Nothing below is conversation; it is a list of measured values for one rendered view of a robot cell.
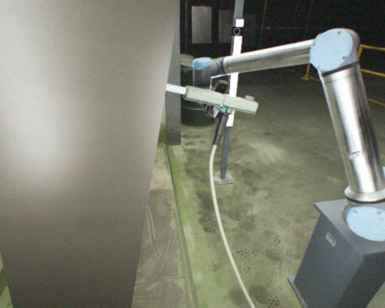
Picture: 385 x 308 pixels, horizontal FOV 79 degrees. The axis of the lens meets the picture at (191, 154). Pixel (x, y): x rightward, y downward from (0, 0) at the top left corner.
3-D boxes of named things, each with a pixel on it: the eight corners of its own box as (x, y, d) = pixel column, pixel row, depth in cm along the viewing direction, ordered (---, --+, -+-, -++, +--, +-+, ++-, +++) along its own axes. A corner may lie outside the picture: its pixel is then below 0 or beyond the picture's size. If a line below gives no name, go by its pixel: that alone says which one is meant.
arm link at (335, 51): (407, 220, 88) (362, 18, 76) (403, 250, 77) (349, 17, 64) (359, 217, 100) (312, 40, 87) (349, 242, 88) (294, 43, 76)
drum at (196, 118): (174, 117, 387) (172, 60, 342) (205, 112, 408) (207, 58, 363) (188, 131, 341) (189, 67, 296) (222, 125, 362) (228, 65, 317)
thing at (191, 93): (237, 145, 108) (256, 96, 98) (242, 150, 104) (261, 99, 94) (129, 128, 92) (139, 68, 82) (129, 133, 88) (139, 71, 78)
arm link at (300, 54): (367, 24, 84) (216, 55, 129) (360, 24, 76) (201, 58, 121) (365, 58, 88) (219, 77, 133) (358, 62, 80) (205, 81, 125)
